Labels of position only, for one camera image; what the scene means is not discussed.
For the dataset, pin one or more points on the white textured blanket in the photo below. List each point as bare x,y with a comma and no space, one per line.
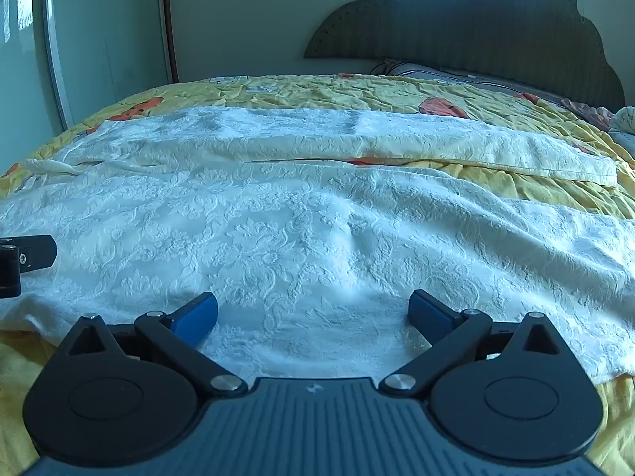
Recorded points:
297,228

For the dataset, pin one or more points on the white printed cloth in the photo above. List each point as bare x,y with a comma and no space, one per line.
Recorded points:
624,126

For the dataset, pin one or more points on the grey patterned pillow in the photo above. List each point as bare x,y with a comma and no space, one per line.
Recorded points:
446,75

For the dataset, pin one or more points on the pink patterned cloth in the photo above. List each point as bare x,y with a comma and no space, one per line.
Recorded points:
588,109

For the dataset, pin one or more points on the glass sliding door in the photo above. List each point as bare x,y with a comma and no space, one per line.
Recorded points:
99,34

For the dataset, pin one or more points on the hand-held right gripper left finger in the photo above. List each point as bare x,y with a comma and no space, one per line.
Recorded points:
197,316

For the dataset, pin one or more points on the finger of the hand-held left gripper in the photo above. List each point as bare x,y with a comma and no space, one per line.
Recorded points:
34,253

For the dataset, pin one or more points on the dark scalloped headboard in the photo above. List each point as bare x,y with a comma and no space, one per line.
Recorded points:
471,25

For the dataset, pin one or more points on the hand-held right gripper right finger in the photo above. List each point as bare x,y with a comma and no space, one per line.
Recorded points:
427,315

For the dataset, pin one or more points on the yellow carrot print quilt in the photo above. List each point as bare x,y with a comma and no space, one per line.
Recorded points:
347,91

